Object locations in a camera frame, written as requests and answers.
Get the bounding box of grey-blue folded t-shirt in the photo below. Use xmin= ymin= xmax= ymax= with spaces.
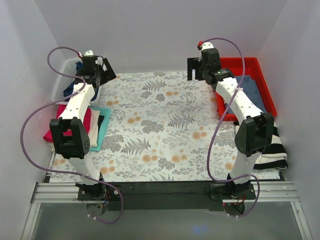
xmin=216 ymin=75 xmax=265 ymax=122

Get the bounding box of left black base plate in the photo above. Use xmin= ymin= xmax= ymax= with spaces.
xmin=76 ymin=183 xmax=122 ymax=201

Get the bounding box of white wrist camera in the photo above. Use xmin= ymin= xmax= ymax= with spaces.
xmin=78 ymin=50 xmax=94 ymax=58
xmin=197 ymin=41 xmax=214 ymax=51

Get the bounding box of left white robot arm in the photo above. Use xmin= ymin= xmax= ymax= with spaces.
xmin=49 ymin=50 xmax=116 ymax=200

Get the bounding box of navy blue mickey t-shirt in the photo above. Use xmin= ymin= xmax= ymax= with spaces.
xmin=63 ymin=61 xmax=99 ymax=101

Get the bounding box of aluminium mounting rail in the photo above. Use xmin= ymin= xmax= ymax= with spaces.
xmin=31 ymin=181 xmax=301 ymax=204

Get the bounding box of red plastic tray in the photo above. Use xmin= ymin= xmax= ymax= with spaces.
xmin=220 ymin=57 xmax=277 ymax=117

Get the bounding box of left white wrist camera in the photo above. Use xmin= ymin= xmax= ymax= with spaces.
xmin=78 ymin=50 xmax=94 ymax=58

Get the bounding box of magenta folded t-shirt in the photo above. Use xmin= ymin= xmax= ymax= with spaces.
xmin=49 ymin=104 xmax=89 ymax=144

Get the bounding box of teal folded t-shirt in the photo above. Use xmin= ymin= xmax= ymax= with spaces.
xmin=90 ymin=107 xmax=112 ymax=152

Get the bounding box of black white striped shirt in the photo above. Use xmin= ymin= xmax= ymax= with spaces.
xmin=233 ymin=119 xmax=289 ymax=171

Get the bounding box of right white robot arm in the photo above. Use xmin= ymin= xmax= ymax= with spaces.
xmin=187 ymin=42 xmax=274 ymax=199

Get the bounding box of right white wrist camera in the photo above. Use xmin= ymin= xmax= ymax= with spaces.
xmin=197 ymin=41 xmax=214 ymax=51

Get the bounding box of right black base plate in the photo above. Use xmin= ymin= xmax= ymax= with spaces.
xmin=209 ymin=181 xmax=256 ymax=200

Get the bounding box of floral patterned table mat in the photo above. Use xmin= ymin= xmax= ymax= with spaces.
xmin=49 ymin=71 xmax=281 ymax=183

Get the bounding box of white plastic basket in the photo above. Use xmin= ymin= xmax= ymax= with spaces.
xmin=50 ymin=58 xmax=102 ymax=107

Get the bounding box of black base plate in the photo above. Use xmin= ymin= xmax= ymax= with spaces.
xmin=209 ymin=181 xmax=256 ymax=200
xmin=76 ymin=183 xmax=122 ymax=201

